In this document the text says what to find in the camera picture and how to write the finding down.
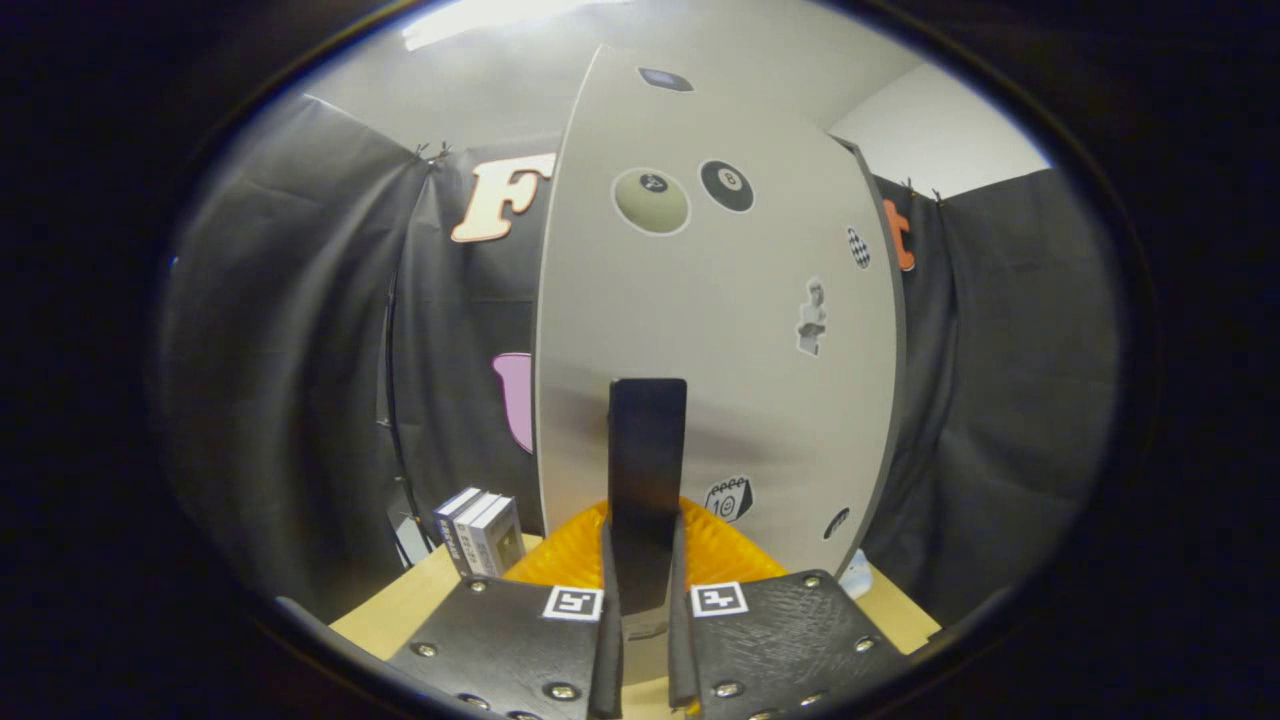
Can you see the white cabinet door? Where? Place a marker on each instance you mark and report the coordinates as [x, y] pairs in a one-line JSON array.
[[700, 330]]

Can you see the pale blue white item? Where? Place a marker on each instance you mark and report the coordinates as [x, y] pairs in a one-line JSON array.
[[856, 578]]

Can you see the grey cabinet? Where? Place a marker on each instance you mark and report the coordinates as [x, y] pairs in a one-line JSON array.
[[898, 380]]

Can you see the grey blue book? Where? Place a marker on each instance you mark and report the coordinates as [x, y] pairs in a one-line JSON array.
[[505, 540]]

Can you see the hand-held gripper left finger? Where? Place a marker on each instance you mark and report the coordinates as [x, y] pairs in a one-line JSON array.
[[605, 650]]

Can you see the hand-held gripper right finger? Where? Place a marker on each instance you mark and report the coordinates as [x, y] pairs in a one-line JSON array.
[[682, 650]]

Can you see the dark blue book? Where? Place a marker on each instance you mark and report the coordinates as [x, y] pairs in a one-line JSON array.
[[447, 535]]

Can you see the black backdrop pole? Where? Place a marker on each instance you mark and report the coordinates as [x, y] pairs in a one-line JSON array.
[[390, 400]]

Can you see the white book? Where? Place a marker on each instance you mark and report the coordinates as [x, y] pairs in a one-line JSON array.
[[464, 545]]

